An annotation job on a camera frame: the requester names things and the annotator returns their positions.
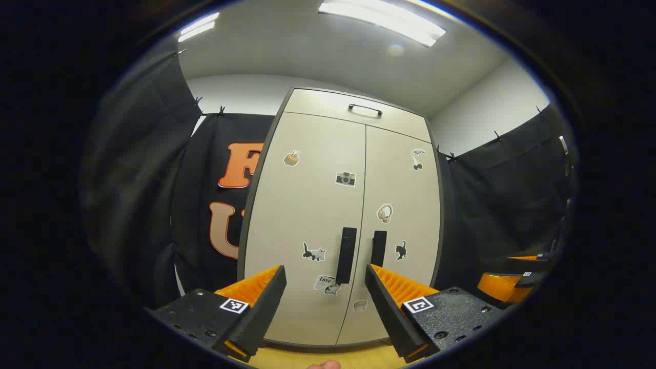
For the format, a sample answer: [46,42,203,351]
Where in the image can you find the beige double-door shoe cabinet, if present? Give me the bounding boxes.
[237,87,444,349]

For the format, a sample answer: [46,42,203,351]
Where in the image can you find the short black door handle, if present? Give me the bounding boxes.
[370,230,388,268]

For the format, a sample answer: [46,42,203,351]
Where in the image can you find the long black door handle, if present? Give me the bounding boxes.
[336,227,358,285]

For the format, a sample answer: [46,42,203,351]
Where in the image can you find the small ceiling light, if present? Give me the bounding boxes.
[177,12,221,44]

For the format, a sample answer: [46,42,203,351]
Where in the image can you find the cabinet door with headphone sticker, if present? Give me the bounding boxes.
[336,125,442,345]

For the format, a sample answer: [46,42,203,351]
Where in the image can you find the cabinet door with camera sticker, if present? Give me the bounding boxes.
[244,112,367,346]

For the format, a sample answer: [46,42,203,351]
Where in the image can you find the large ceiling light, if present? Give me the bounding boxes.
[317,0,447,48]

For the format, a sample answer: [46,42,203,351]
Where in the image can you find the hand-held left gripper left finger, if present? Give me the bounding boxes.
[145,265,288,363]

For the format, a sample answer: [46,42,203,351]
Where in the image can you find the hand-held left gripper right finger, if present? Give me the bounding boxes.
[365,264,508,363]

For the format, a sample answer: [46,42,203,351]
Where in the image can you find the beige cabinet drawer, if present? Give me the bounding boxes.
[283,88,432,143]

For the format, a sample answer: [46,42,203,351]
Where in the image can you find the black backdrop cloth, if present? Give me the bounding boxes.
[82,49,277,308]
[433,102,577,293]

